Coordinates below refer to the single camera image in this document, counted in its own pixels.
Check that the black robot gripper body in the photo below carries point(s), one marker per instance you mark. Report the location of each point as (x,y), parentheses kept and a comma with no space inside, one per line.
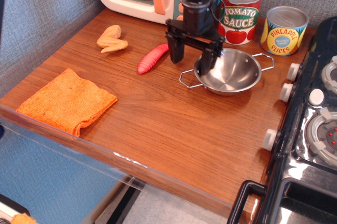
(197,28)

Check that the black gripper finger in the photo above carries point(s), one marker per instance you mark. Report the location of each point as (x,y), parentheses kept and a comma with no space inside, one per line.
(176,48)
(207,61)

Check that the stainless steel bowl with handles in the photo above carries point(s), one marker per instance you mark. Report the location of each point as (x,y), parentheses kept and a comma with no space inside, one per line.
(234,72)

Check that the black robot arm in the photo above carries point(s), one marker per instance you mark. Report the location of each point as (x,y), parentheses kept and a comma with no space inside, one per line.
(197,29)

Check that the white stove knob top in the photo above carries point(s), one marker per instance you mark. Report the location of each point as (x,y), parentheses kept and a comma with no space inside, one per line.
(293,71)

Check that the white stove knob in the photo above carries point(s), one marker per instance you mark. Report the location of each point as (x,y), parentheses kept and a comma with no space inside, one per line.
(293,71)
(269,139)
(286,92)

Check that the orange knitted cloth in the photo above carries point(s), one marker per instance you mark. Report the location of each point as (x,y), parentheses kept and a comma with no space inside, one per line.
(68,103)

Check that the tomato sauce can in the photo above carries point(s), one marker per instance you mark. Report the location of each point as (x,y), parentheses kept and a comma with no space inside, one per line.
(239,21)

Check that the plastic toy chicken wing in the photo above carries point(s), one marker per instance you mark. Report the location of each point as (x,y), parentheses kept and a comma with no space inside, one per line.
(110,40)

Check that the pineapple slices can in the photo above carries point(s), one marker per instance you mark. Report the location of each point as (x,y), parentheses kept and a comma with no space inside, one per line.
(283,31)

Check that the white stove knob middle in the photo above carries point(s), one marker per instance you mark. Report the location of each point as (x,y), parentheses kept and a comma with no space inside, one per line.
(286,92)

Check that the white stove knob bottom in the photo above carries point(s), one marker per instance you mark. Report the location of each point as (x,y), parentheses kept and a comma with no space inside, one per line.
(269,139)

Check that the black toy stove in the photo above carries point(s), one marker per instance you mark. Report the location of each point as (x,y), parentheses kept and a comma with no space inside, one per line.
(301,175)

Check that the clear acrylic table guard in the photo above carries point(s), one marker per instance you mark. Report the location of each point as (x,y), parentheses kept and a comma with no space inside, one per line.
(199,155)

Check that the orange object bottom left corner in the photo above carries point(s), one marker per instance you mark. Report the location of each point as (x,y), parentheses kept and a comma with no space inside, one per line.
(23,218)

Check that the toy spoon with pink handle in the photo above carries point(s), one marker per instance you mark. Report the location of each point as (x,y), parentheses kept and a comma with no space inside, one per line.
(150,59)

